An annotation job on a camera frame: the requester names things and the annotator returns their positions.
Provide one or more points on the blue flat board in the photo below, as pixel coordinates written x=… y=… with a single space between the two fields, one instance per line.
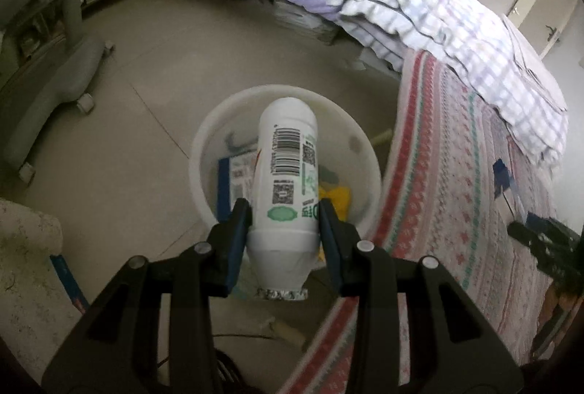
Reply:
x=70 y=284

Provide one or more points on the yellow packet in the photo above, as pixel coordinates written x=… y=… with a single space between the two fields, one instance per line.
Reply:
x=337 y=202

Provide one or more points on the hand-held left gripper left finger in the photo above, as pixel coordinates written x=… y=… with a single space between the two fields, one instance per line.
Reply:
x=238 y=248

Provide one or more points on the blue box with white label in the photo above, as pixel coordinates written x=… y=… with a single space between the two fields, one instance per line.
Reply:
x=228 y=189

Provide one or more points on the blue tissue pack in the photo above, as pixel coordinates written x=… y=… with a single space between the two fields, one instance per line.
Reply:
x=503 y=177

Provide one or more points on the grey rolling chair base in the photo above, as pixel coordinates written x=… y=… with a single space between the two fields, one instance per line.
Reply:
x=54 y=70

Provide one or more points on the grey under-bed storage box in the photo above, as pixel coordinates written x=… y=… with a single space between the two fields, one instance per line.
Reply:
x=301 y=18

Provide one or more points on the lilac checked blanket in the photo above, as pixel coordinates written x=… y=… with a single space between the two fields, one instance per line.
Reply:
x=438 y=24

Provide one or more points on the person's right forearm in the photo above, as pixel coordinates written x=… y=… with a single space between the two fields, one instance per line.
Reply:
x=559 y=316

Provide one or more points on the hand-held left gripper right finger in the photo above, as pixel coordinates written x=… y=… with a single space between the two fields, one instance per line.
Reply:
x=331 y=248

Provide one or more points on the white plastic bin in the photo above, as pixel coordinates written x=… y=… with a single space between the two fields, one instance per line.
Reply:
x=346 y=157

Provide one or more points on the folded white cloth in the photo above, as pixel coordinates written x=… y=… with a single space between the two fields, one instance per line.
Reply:
x=536 y=65

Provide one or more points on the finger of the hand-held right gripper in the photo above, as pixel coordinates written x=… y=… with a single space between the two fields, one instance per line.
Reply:
x=543 y=234

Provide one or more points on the white speckled cushion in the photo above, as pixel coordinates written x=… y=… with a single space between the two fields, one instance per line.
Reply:
x=27 y=284

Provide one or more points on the patterned pink green rug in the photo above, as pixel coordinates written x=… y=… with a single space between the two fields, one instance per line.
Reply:
x=438 y=216

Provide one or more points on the white bottle with green label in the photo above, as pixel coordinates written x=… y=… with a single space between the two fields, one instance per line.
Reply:
x=285 y=193

